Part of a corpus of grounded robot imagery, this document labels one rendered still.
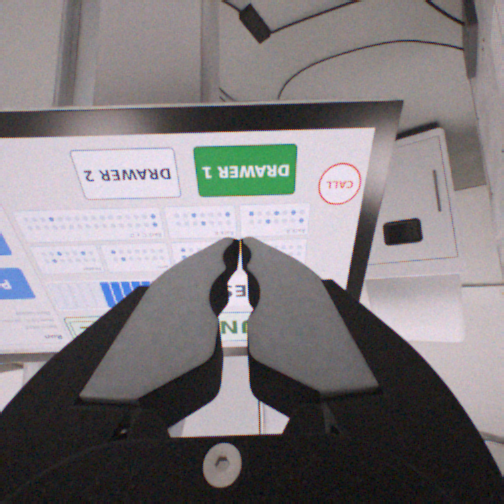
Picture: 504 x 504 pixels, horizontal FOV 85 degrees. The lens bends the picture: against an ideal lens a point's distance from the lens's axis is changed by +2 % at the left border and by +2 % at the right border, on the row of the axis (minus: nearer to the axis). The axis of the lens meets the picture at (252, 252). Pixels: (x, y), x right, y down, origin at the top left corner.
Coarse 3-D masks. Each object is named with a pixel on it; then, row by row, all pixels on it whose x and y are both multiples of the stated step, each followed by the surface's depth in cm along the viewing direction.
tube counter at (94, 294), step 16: (48, 288) 32; (64, 288) 32; (80, 288) 32; (96, 288) 32; (112, 288) 32; (128, 288) 32; (64, 304) 33; (80, 304) 33; (96, 304) 33; (112, 304) 33
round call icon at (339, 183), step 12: (324, 168) 26; (336, 168) 26; (348, 168) 26; (360, 168) 26; (324, 180) 26; (336, 180) 26; (348, 180) 26; (360, 180) 26; (324, 192) 27; (336, 192) 27; (348, 192) 27; (360, 192) 27; (324, 204) 27; (336, 204) 27; (348, 204) 27
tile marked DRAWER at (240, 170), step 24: (240, 144) 24; (264, 144) 24; (288, 144) 24; (216, 168) 25; (240, 168) 25; (264, 168) 25; (288, 168) 25; (216, 192) 27; (240, 192) 27; (264, 192) 27; (288, 192) 27
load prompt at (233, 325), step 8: (224, 312) 34; (232, 312) 34; (240, 312) 34; (248, 312) 34; (64, 320) 34; (72, 320) 35; (80, 320) 35; (88, 320) 35; (224, 320) 35; (232, 320) 35; (240, 320) 35; (72, 328) 35; (80, 328) 35; (224, 328) 36; (232, 328) 36; (240, 328) 36; (72, 336) 36; (224, 336) 36; (232, 336) 36; (240, 336) 36
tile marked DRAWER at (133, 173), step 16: (80, 160) 25; (96, 160) 25; (112, 160) 25; (128, 160) 25; (144, 160) 25; (160, 160) 25; (176, 160) 25; (80, 176) 26; (96, 176) 26; (112, 176) 26; (128, 176) 26; (144, 176) 26; (160, 176) 26; (176, 176) 26; (96, 192) 26; (112, 192) 26; (128, 192) 26; (144, 192) 26; (160, 192) 26; (176, 192) 26
